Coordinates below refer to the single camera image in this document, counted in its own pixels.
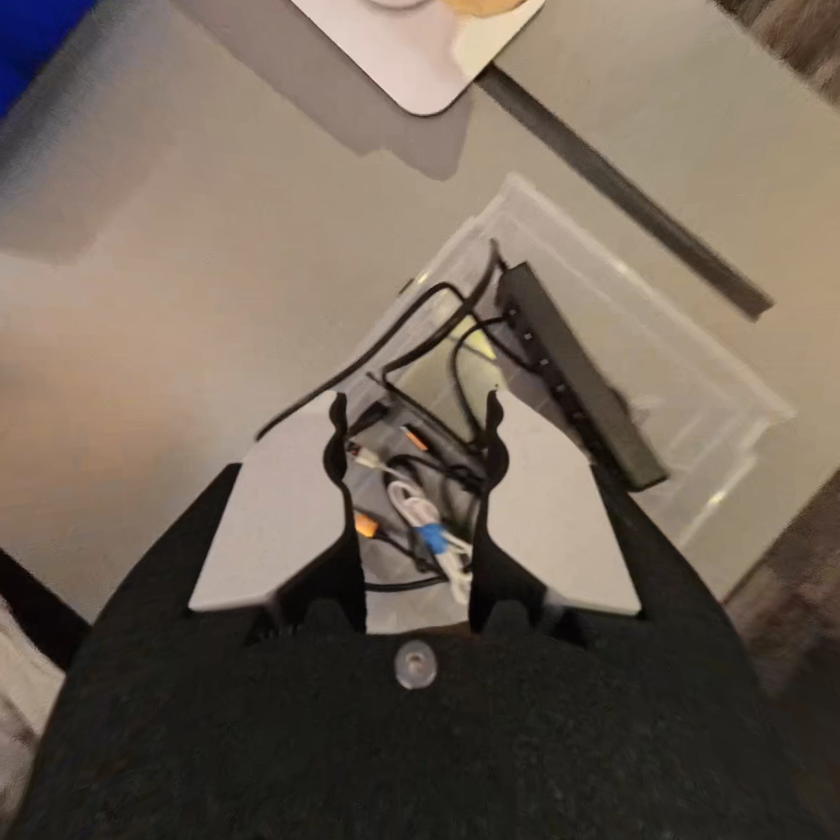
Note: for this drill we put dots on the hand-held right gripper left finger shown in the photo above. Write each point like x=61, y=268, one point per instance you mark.
x=275, y=525

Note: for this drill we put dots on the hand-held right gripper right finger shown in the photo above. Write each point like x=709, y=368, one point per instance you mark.
x=558, y=525

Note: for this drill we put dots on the clear plastic bin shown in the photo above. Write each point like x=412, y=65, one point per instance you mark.
x=689, y=407

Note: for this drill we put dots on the blue plastic bin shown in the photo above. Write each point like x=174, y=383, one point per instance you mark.
x=33, y=39

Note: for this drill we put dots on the white towel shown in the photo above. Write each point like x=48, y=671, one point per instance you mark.
x=19, y=689

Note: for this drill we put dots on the white folding stand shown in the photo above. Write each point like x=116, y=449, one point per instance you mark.
x=420, y=59

